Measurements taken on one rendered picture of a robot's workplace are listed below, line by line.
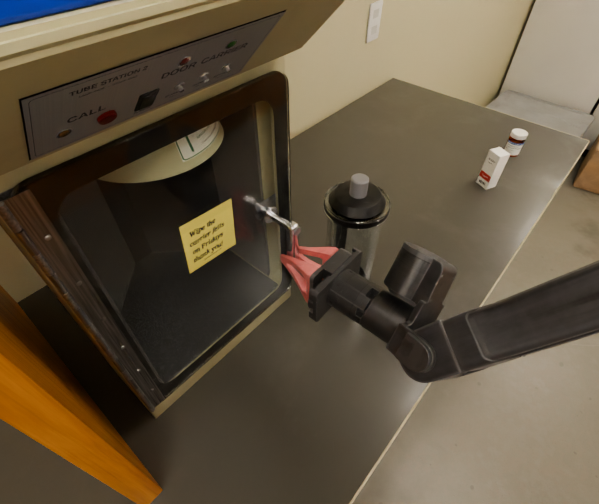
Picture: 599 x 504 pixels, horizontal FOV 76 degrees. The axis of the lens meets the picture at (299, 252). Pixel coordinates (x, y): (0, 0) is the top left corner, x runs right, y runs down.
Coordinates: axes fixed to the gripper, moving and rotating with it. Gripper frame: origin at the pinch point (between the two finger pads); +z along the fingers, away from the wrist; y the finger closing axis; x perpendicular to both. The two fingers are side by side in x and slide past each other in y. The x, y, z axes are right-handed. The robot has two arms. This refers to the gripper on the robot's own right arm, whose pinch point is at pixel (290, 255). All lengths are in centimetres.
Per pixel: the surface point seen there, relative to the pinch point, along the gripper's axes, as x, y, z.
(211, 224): -11.0, 9.5, 3.7
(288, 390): 20.1, 9.7, -7.3
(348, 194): -3.8, -13.3, -0.8
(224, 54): -31.3, 8.5, -2.3
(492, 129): 21, -96, 0
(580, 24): 37, -284, 14
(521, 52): 59, -284, 40
